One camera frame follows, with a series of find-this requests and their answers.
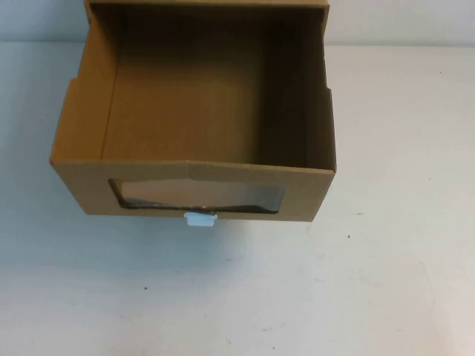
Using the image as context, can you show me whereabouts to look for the wooden tray with slots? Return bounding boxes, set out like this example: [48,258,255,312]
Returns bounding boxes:
[47,0,338,228]

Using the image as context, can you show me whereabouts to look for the white handle below window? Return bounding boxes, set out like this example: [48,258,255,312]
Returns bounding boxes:
[184,211,217,228]

